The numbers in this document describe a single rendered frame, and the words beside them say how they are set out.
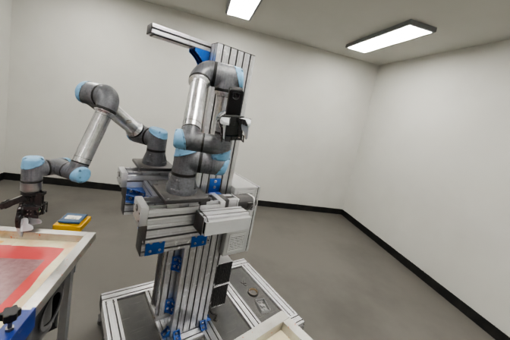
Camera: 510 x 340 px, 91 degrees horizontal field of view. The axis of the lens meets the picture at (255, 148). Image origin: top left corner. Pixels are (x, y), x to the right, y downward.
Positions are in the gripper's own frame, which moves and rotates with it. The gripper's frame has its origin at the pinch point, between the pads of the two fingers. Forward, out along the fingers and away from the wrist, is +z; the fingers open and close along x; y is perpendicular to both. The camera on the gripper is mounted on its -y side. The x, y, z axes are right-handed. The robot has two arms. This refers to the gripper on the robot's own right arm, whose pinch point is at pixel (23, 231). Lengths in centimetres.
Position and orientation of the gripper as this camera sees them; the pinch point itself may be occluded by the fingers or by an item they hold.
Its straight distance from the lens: 159.7
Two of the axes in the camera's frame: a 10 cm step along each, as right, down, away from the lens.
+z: -1.9, 9.7, 1.5
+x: -2.1, -1.9, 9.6
